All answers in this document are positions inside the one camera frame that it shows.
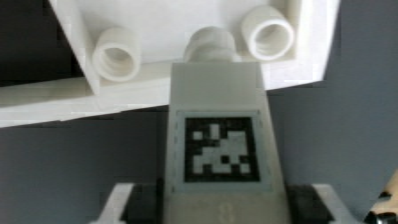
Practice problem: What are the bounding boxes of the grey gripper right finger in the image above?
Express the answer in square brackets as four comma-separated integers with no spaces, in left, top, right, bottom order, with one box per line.
[286,184,358,224]

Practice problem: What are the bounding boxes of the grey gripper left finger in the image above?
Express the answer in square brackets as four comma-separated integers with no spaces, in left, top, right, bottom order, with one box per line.
[87,178,163,224]

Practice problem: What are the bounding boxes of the white table leg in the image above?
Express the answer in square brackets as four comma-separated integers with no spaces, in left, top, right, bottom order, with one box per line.
[163,27,291,224]

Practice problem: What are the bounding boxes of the white square table top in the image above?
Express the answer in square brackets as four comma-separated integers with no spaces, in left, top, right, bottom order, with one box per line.
[46,0,342,98]

